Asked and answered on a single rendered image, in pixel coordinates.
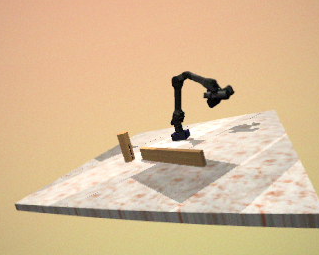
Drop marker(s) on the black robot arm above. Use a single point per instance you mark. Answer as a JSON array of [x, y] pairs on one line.
[[214, 92]]

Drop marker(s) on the wooden plank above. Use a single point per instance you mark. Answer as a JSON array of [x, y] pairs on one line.
[[189, 157]]

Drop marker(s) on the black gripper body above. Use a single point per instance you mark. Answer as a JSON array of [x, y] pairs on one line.
[[212, 103]]

